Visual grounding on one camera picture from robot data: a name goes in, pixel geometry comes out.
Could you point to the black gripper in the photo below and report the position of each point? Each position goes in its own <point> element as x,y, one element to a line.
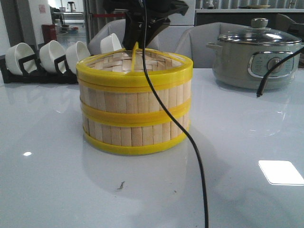
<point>156,10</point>

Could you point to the bamboo steamer lid yellow rim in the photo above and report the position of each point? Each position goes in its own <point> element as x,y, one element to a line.
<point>122,70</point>

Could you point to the bamboo steamer basket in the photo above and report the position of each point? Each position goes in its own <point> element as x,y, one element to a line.
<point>116,108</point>
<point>132,140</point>

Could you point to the grey chair left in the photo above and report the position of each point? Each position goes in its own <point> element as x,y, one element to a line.
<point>117,27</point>

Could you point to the grey chair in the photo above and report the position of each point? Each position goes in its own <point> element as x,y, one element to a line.
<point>117,27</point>
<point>193,42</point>

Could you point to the white cabinet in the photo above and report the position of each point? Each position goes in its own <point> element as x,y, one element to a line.
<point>168,39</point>

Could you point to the white bowl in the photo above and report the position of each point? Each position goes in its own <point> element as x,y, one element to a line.
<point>48,53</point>
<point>14,54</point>
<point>110,43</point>
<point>75,53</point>

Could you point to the grey chair right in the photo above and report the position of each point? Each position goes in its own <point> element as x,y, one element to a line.
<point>193,42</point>

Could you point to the red bin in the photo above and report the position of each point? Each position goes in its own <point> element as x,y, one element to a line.
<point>49,32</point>

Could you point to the grey-green electric cooking pot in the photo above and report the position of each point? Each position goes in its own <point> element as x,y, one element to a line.
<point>244,65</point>

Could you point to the glass pot lid with knob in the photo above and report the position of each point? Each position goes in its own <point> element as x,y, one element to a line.
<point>259,34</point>

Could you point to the black bowl rack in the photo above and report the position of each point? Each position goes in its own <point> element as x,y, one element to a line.
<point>33,71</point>

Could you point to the white bowl far left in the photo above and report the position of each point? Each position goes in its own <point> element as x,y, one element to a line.
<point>14,54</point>

